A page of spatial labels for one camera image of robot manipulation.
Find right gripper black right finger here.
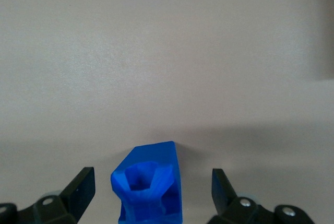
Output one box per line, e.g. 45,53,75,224
208,168,316,224

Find brown table cover sheet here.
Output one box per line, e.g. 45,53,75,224
0,0,334,224

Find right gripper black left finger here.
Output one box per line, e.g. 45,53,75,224
0,167,96,224

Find blue plastic insert part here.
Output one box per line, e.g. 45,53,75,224
111,140,183,224

